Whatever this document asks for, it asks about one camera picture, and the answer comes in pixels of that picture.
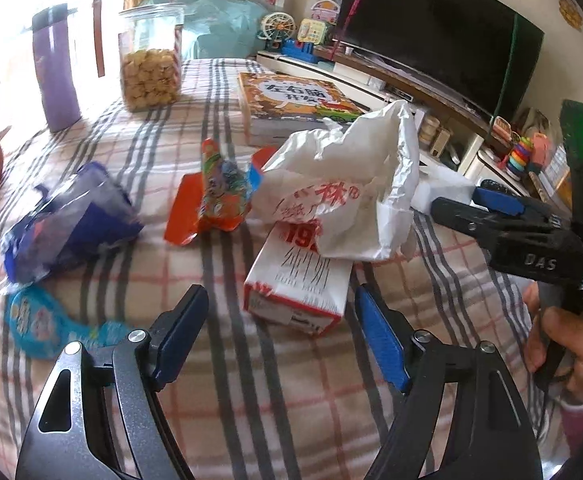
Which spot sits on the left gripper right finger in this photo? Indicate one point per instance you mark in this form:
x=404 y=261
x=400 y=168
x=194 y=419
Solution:
x=461 y=415

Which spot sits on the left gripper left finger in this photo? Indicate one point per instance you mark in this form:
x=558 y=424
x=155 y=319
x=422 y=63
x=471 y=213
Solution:
x=71 y=433

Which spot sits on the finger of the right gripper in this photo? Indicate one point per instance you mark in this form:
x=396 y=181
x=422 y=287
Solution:
x=509 y=205
x=481 y=225

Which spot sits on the white tissue pack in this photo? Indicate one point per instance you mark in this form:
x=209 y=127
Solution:
x=440 y=181

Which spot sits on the teal snack packet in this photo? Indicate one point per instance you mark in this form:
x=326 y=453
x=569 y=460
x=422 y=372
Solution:
x=41 y=327

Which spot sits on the white plastic shopping bag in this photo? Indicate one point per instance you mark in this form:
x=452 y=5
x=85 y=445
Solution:
x=352 y=185

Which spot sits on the red white milk carton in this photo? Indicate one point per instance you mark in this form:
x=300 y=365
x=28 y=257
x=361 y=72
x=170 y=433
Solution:
x=292 y=285

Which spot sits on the blue clear plastic bag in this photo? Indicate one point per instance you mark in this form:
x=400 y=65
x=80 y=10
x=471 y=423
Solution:
x=82 y=218

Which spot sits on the orange ovaltine packet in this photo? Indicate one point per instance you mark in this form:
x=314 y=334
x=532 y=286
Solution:
x=218 y=197

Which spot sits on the person's right hand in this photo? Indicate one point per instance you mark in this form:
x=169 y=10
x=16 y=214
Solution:
x=560 y=326

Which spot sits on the white tv cabinet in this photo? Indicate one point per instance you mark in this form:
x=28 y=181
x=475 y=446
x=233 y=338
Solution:
x=369 y=93

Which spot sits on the black flat television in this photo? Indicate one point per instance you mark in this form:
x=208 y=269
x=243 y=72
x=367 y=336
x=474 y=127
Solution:
x=481 y=49

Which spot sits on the orange children's book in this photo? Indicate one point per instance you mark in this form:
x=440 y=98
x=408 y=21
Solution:
x=274 y=106

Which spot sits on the toy telephone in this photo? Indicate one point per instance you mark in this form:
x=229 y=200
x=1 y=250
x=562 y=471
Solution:
x=313 y=31

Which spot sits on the toy ferris wheel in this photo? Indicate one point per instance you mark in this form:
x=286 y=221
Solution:
x=275 y=29

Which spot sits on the teal covered armchair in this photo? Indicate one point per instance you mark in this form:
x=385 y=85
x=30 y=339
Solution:
x=219 y=28

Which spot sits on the clear jar of biscuits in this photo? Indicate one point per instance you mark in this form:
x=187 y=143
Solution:
x=150 y=48

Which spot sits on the purple thermos bottle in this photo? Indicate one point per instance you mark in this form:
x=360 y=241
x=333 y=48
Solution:
x=51 y=53

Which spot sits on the rainbow stacking ring toy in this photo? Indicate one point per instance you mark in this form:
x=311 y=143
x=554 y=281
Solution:
x=518 y=159

